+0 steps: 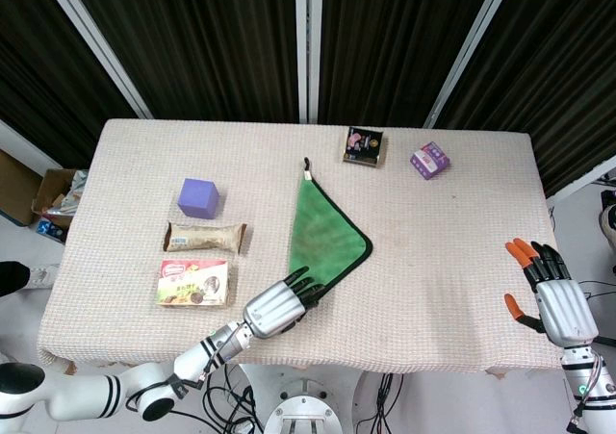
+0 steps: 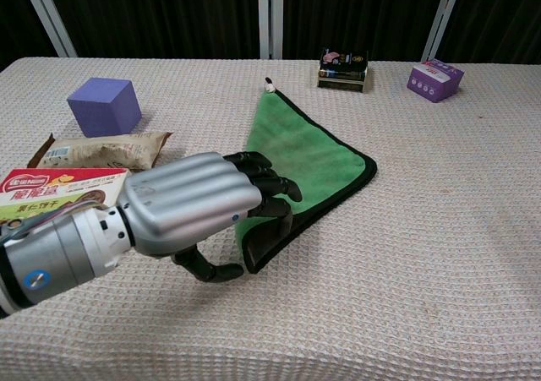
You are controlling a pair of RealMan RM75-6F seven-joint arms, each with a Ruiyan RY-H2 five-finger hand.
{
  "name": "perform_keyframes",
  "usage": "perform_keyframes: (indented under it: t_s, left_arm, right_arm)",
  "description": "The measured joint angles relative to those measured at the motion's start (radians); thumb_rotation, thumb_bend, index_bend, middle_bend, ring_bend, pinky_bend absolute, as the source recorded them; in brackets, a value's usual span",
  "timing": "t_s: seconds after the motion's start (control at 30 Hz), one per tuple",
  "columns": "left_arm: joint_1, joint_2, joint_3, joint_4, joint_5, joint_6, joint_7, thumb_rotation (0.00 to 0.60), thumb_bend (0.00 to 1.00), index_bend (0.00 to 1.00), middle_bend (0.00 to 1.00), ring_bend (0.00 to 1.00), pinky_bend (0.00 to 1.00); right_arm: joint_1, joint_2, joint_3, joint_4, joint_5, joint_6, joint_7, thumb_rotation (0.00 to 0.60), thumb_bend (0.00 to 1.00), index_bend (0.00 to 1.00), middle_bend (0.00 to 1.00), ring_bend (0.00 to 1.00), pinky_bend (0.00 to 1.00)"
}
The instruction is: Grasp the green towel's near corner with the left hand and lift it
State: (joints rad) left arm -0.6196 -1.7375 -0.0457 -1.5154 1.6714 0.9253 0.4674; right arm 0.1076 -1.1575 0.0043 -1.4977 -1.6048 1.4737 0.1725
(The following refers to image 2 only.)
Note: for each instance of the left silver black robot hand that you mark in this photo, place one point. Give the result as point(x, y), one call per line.
point(186, 199)

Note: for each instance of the green microfiber cloth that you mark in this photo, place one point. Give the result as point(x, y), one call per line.
point(313, 161)

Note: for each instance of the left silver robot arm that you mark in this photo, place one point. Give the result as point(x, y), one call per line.
point(55, 250)

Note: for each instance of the beige snack bag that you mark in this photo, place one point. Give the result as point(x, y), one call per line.
point(101, 150)

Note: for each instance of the purple foam cube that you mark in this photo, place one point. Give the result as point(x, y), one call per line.
point(105, 107)

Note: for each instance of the red and green cookie box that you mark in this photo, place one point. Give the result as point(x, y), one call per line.
point(55, 188)

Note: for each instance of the dark curtain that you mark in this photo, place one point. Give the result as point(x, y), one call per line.
point(165, 13)

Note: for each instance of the beige waffle tablecloth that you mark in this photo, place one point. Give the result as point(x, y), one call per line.
point(380, 250)

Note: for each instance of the small black box stack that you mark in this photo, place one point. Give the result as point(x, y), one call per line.
point(342, 70)

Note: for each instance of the purple and white carton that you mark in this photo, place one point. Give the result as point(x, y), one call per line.
point(435, 79)

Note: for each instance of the white metal frame post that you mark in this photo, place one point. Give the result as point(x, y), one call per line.
point(48, 13)
point(269, 15)
point(441, 17)

